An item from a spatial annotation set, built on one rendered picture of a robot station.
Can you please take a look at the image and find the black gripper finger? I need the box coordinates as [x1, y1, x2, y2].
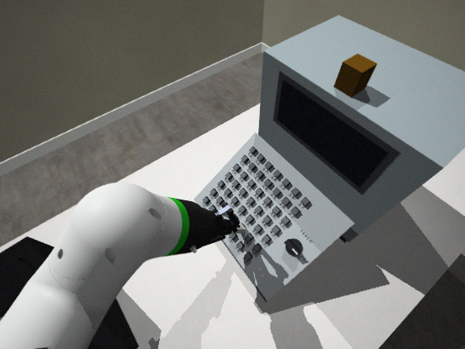
[205, 230, 244, 246]
[214, 202, 245, 233]

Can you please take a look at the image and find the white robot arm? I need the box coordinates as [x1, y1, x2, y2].
[0, 183, 207, 349]

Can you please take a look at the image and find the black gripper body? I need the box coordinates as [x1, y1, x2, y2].
[201, 208, 222, 246]

